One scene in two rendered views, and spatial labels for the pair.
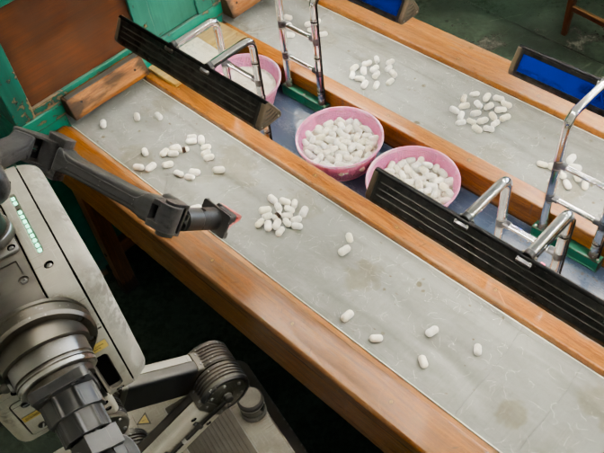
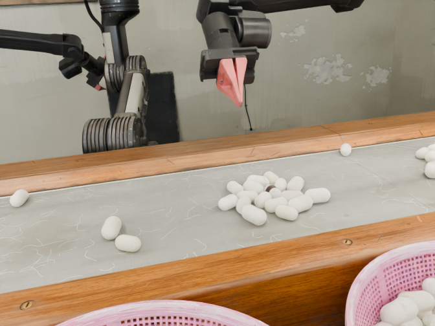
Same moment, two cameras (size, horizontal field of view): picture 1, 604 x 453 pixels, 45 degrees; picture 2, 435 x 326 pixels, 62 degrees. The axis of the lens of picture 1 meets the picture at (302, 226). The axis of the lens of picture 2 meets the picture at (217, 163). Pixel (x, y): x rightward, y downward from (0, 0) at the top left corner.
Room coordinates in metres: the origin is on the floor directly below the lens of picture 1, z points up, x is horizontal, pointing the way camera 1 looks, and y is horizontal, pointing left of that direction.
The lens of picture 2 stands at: (1.50, -0.40, 0.97)
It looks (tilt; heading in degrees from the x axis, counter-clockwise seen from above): 20 degrees down; 117
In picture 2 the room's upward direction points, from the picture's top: 4 degrees counter-clockwise
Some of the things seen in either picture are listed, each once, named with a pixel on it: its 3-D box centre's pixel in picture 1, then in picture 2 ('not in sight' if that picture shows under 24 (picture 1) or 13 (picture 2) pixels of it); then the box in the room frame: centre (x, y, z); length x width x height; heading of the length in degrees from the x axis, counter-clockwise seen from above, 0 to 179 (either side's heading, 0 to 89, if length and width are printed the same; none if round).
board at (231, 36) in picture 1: (199, 53); not in sight; (2.13, 0.27, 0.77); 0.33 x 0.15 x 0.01; 129
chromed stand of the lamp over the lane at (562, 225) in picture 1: (505, 275); not in sight; (0.95, -0.44, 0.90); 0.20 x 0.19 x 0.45; 39
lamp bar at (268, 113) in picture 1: (190, 66); not in sight; (1.65, 0.24, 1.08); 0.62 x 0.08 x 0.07; 39
